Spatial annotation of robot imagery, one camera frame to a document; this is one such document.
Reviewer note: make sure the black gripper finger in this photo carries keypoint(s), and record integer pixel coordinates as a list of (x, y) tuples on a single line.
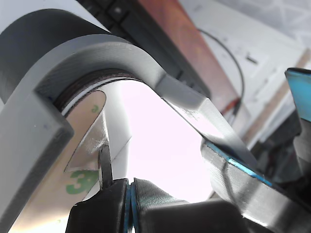
[(182, 216), (102, 213)]

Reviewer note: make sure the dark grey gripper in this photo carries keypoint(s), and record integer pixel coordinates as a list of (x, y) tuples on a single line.
[(301, 150)]

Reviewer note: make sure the tan printed protective film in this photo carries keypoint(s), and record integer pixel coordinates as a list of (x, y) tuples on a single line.
[(80, 182)]

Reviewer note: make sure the beige wooden edge strip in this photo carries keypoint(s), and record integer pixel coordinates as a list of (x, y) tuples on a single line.
[(279, 97)]

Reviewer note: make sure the grey fixture with dark legs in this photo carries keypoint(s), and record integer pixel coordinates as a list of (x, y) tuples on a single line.
[(97, 53)]

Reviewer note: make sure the black computer keyboard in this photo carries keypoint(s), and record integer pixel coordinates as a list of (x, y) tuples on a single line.
[(126, 21)]

